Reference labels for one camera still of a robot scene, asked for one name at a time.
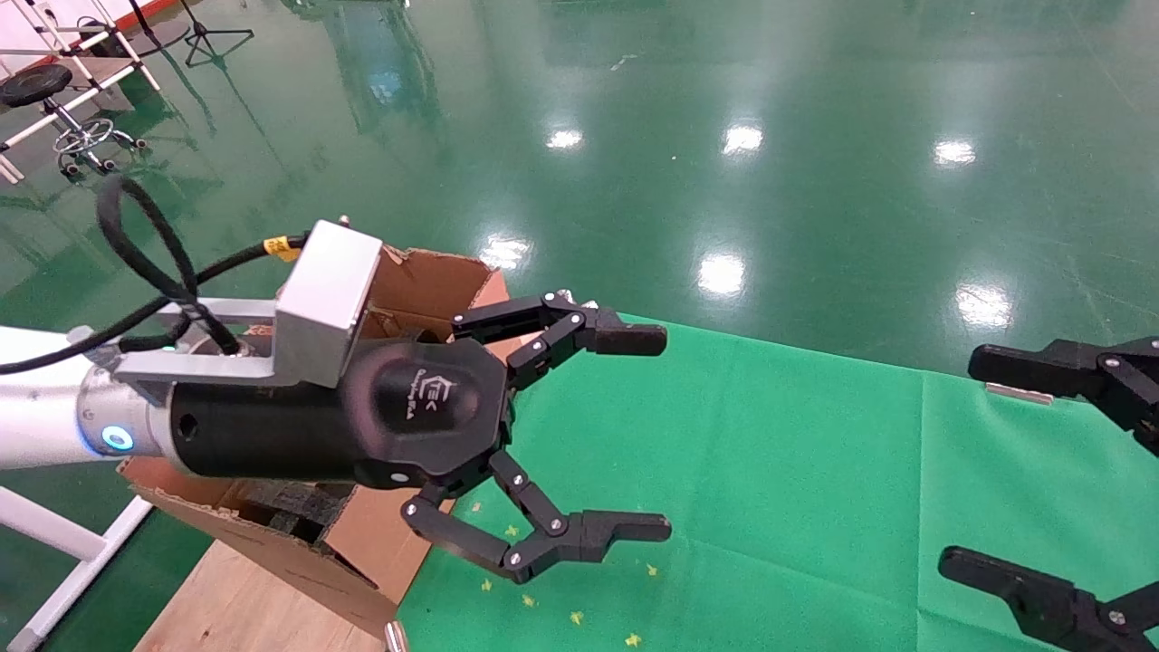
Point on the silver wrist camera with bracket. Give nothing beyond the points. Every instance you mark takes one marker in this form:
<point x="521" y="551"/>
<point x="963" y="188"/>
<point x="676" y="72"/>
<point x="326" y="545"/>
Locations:
<point x="326" y="299"/>

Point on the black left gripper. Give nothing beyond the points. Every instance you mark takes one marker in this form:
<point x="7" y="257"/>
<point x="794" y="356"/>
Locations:
<point x="362" y="426"/>

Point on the green table cloth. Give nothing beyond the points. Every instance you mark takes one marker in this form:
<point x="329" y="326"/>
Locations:
<point x="797" y="471"/>

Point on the black tripod stand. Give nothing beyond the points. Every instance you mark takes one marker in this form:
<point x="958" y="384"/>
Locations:
<point x="200" y="34"/>

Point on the white pipe rack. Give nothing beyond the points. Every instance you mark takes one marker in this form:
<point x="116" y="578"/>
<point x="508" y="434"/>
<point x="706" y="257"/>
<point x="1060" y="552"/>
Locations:
<point x="109" y="71"/>

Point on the dark grey foam insert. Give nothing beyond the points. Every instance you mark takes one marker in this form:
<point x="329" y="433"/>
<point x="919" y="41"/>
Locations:
<point x="290" y="512"/>

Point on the white pipe table frame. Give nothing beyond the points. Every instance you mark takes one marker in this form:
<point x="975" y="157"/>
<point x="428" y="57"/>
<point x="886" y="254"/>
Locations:
<point x="81" y="580"/>

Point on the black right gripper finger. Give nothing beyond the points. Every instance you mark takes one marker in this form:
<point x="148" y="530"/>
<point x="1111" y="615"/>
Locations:
<point x="1068" y="616"/>
<point x="1087" y="371"/>

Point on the black swivel stool chrome base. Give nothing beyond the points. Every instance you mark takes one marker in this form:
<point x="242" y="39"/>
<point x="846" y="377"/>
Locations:
<point x="36" y="83"/>

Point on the metal cloth clip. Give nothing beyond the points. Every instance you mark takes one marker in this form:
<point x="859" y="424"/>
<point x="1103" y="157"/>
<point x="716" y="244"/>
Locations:
<point x="1019" y="393"/>
<point x="396" y="637"/>
<point x="569" y="295"/>

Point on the large open torn carton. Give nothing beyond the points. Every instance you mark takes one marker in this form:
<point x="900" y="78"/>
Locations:
<point x="380" y="543"/>

